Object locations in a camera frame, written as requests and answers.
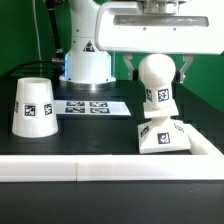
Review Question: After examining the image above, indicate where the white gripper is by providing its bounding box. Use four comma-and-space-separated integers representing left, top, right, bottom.
95, 0, 224, 83

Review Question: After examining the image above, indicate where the white L-shaped wall fence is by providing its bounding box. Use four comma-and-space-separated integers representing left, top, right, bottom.
0, 124, 224, 182

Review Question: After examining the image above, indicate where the black cable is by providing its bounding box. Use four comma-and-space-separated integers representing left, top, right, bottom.
4, 59, 66, 78

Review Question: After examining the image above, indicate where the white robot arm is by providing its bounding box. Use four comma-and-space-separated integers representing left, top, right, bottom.
60, 0, 224, 88

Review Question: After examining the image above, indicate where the white thin cable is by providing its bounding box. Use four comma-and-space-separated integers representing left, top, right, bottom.
32, 0, 43, 61

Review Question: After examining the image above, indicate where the white lamp base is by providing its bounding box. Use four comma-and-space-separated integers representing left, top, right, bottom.
138, 100, 191, 154

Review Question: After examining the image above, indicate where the white tag sheet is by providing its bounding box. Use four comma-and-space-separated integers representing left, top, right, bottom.
55, 100, 131, 116

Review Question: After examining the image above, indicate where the white lamp shade cone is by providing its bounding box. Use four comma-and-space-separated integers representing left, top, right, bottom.
12, 77, 58, 138

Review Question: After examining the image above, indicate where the white lamp bulb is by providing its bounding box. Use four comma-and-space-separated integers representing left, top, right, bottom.
139, 54, 177, 113

